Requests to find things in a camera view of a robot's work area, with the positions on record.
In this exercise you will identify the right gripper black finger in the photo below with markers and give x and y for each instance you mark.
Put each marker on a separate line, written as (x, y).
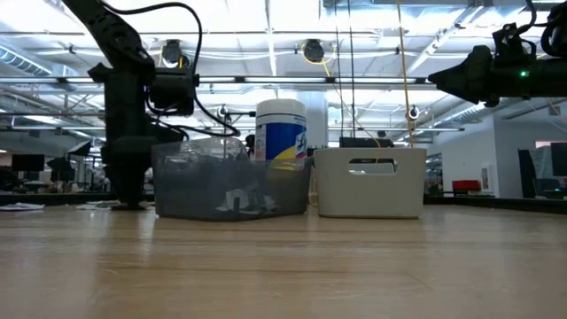
(478, 91)
(474, 64)

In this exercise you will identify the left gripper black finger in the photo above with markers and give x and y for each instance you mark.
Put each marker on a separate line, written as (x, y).
(139, 177)
(117, 177)

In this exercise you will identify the grey translucent plastic bin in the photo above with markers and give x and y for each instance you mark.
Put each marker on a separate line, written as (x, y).
(186, 190)
(212, 148)

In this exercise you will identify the yellow blue wipes canister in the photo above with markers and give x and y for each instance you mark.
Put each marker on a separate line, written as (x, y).
(281, 128)

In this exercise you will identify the white plastic bin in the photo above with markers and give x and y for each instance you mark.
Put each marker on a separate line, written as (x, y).
(332, 195)

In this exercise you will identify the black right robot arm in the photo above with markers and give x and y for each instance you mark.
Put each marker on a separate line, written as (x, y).
(556, 35)

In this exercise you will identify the black monitor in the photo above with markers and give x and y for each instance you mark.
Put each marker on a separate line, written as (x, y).
(27, 162)
(560, 159)

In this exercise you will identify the black upright panel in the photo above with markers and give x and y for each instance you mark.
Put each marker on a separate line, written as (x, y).
(527, 173)

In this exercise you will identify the red box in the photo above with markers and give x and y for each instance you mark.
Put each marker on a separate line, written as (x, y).
(466, 185)

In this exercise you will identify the black aluminium table frame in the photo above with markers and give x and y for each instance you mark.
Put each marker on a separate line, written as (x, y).
(66, 198)

